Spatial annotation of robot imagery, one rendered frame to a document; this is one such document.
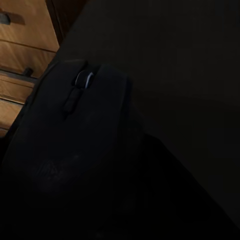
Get mouse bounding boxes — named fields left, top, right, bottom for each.
left=0, top=59, right=145, bottom=240

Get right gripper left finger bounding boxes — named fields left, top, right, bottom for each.
left=0, top=136, right=10, bottom=168

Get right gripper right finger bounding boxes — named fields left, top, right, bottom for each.
left=141, top=133, right=240, bottom=240

